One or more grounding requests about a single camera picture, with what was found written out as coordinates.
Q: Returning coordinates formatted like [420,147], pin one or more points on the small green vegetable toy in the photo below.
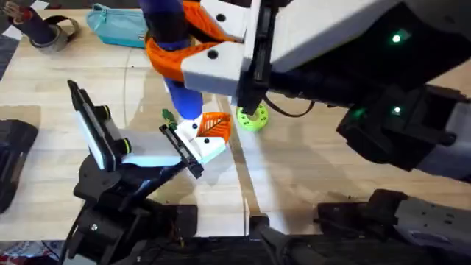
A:
[169,117]

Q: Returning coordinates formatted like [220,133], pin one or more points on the grey tape roll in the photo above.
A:
[55,46]

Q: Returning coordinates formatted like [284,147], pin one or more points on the black rail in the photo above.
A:
[221,254]

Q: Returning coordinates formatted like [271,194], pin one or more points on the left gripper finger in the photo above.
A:
[215,125]
[208,149]

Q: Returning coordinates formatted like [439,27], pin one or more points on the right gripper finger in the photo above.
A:
[228,18]
[213,70]

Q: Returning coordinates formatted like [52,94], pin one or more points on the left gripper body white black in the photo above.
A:
[154,149]

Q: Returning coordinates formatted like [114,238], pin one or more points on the dark purple tool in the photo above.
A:
[37,27]

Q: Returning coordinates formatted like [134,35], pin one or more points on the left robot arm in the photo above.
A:
[110,235]

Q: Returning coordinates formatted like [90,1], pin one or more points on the black bucket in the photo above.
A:
[14,154]

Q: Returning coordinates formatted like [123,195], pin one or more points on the teal zip bag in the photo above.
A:
[117,25]

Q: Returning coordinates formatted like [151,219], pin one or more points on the green disc with holes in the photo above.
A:
[254,125]

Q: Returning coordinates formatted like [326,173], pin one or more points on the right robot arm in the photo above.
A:
[423,224]

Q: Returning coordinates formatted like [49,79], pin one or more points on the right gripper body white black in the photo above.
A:
[331,33]

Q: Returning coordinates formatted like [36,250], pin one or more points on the left wrist flat plate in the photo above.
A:
[92,125]

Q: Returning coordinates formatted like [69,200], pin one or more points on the colourful patterned cloth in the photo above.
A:
[22,252]

